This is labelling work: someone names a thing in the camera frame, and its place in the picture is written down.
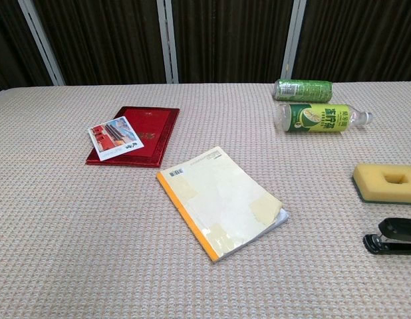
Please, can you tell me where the lemon tea plastic bottle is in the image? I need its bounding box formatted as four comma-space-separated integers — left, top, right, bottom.
276, 102, 374, 134

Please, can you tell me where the green drink can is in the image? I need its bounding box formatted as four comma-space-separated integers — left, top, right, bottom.
273, 78, 334, 102

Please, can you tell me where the red hardcover folder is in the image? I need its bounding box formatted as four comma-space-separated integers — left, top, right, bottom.
85, 106, 181, 167

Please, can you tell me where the black stapler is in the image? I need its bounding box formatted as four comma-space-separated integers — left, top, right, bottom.
363, 217, 411, 256

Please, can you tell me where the cream notebook with orange spine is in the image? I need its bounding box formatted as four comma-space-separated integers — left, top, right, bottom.
156, 146, 291, 263

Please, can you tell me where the yellow sponge with green base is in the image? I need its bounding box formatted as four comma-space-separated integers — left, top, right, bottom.
352, 163, 411, 205

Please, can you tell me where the picture postcard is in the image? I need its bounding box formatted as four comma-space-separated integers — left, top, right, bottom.
87, 117, 145, 161

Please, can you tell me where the woven beige tablecloth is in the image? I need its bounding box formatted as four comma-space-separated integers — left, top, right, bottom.
0, 79, 411, 319

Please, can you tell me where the grey metal partition post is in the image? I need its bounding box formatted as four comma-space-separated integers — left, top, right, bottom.
280, 0, 308, 80
160, 0, 180, 84
18, 0, 67, 86

